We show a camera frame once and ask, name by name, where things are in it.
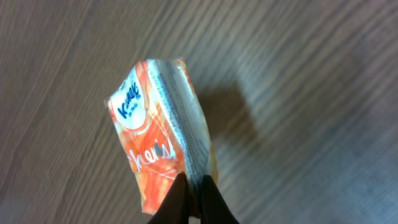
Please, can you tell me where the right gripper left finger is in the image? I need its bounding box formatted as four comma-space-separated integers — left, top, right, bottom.
148, 173, 189, 224

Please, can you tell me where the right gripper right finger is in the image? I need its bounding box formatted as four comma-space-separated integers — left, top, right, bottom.
201, 175, 239, 224

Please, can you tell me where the orange small box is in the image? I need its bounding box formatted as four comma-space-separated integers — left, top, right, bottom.
104, 58, 218, 215

